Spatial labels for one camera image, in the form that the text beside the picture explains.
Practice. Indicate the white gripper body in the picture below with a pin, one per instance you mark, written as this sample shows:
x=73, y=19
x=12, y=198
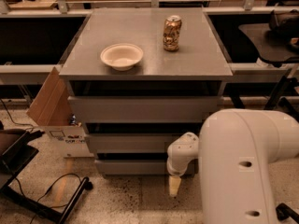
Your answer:
x=175, y=169

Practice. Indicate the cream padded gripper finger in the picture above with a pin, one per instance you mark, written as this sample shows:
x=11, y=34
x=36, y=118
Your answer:
x=174, y=184

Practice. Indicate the grey bottom drawer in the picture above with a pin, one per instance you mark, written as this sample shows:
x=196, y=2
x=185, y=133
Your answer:
x=128, y=167

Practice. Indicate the grey drawer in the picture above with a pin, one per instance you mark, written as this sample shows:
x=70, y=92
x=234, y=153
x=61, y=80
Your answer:
x=142, y=109
x=128, y=167
x=130, y=143

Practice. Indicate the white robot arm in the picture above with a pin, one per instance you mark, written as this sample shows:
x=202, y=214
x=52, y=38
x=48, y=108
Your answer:
x=234, y=149

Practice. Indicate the grey top drawer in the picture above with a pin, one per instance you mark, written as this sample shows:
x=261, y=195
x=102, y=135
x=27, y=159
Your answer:
x=142, y=109

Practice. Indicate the grey middle drawer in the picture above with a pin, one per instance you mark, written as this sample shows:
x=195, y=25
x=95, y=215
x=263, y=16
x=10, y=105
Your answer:
x=130, y=143

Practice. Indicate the grey drawer cabinet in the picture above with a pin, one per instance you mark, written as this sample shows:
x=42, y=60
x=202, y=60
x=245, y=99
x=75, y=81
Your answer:
x=197, y=69

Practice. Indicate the white paper bowl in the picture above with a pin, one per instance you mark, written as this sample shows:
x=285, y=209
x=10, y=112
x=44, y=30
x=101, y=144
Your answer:
x=121, y=57

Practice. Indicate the black caster bottom right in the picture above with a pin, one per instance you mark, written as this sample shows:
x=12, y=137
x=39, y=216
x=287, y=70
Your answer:
x=284, y=211

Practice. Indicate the gold soda can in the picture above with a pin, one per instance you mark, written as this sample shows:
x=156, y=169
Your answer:
x=172, y=26

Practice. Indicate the black office chair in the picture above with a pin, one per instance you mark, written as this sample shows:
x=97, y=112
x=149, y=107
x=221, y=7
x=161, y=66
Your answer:
x=277, y=40

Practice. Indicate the brown cardboard box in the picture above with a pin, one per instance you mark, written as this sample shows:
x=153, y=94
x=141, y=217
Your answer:
x=51, y=112

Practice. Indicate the black table leg frame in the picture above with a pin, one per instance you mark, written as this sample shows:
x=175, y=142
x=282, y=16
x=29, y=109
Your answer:
x=275, y=93

